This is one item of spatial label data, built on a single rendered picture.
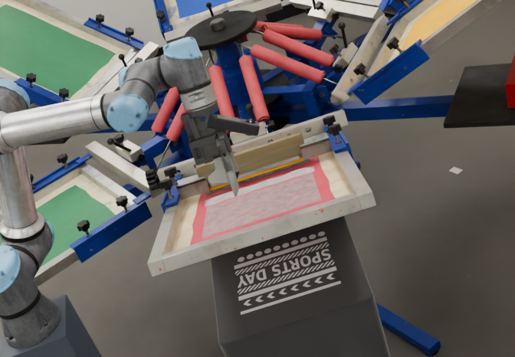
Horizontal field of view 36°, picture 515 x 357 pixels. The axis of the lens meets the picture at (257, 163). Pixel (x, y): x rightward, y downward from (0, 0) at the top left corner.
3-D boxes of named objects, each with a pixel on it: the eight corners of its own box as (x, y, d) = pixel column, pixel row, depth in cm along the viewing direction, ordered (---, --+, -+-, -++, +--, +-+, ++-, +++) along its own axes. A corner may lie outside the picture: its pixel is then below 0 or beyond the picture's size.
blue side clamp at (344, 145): (355, 164, 240) (349, 142, 238) (339, 168, 240) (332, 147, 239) (342, 144, 269) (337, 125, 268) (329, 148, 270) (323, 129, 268)
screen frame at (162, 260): (376, 205, 193) (372, 191, 192) (152, 276, 196) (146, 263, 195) (339, 141, 269) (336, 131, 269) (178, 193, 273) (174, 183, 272)
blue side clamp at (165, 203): (183, 219, 243) (175, 198, 242) (168, 224, 243) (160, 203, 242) (189, 194, 272) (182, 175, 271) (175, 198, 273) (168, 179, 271)
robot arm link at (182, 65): (165, 43, 175) (200, 32, 173) (182, 90, 178) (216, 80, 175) (152, 49, 168) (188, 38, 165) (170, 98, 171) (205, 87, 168)
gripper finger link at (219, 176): (215, 202, 172) (205, 165, 175) (241, 194, 171) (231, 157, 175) (212, 198, 169) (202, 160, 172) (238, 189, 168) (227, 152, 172)
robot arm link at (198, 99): (211, 80, 176) (210, 86, 168) (218, 99, 177) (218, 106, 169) (180, 91, 177) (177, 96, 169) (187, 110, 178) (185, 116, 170)
